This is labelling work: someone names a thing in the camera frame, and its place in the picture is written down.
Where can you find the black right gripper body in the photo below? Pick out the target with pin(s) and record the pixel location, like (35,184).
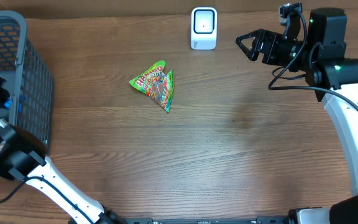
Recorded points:
(278,49)

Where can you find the green Haribo candy bag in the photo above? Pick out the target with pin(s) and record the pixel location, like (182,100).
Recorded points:
(156,84)

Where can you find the blue snack packet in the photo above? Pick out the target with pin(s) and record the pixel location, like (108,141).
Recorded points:
(22,99)

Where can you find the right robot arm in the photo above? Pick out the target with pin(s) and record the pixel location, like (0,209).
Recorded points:
(314,49)

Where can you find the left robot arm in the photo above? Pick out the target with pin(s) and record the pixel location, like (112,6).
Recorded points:
(23,158)

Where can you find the white barcode scanner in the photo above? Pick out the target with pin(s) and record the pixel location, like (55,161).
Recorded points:
(204,27)

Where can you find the grey plastic mesh basket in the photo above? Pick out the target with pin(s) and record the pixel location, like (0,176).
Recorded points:
(26,74)

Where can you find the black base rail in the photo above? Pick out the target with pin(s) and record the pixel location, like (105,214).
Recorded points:
(258,220)

